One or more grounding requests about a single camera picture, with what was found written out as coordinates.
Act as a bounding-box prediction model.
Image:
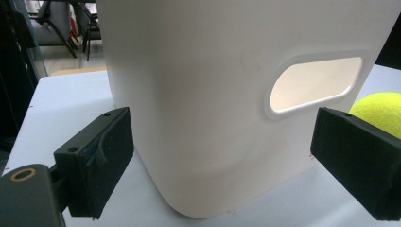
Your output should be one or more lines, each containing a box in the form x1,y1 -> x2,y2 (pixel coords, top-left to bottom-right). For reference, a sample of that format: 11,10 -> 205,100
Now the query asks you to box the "white plastic bin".
95,0 -> 401,219

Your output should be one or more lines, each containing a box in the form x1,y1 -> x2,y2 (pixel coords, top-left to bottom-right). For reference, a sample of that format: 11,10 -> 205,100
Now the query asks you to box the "yellow-green tennis ball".
349,91 -> 401,140

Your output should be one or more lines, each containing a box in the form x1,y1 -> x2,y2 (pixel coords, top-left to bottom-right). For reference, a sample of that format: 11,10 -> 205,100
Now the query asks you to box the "black folding chair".
27,0 -> 102,61

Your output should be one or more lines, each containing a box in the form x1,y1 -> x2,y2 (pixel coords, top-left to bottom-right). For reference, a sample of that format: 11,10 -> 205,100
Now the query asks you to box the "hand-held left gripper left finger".
48,106 -> 135,220

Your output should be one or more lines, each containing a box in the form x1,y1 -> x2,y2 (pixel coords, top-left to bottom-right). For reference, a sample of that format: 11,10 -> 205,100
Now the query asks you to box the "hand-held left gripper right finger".
309,106 -> 401,221

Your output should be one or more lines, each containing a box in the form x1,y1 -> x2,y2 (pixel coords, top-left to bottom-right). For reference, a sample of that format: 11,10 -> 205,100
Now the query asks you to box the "dark metal stand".
0,0 -> 49,140

